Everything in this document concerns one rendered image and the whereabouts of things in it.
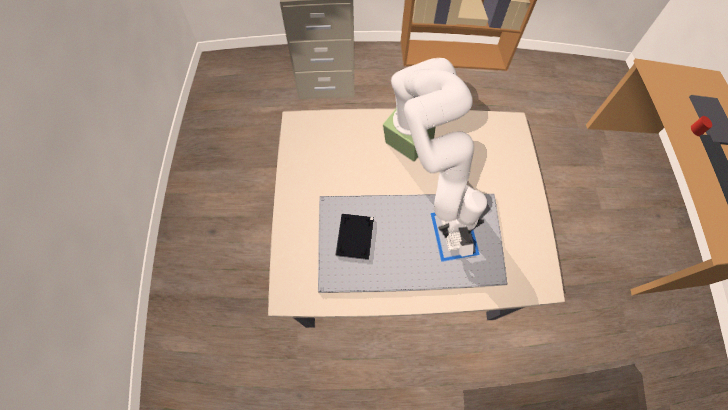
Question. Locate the blue tape outline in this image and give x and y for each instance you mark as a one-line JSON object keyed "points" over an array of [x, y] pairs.
{"points": [[439, 243]]}

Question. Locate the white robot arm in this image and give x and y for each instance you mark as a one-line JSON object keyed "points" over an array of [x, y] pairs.
{"points": [[451, 100]]}

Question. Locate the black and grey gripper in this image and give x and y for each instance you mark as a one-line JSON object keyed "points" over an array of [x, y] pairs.
{"points": [[454, 225]]}

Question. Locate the black rectangular frame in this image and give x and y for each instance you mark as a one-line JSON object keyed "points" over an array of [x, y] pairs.
{"points": [[354, 236]]}

